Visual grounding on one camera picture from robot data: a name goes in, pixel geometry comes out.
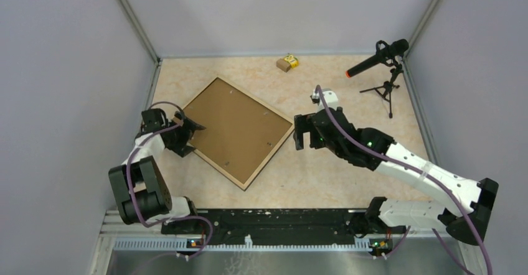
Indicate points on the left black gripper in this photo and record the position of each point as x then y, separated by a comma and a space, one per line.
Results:
186, 132

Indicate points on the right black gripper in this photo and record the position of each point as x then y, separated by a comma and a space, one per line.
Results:
302, 123

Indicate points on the brown backing board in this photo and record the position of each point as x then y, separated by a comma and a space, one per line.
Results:
242, 133

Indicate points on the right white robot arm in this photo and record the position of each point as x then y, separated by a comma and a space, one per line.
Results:
458, 205

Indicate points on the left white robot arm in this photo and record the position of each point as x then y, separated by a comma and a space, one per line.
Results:
140, 191

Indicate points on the small cardboard yellow box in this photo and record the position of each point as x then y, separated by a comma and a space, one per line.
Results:
287, 63

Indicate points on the black microphone on tripod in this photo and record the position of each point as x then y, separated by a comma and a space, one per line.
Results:
385, 54

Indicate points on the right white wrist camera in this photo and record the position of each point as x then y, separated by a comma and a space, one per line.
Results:
330, 97

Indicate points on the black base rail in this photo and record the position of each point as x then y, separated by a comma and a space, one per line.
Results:
285, 228

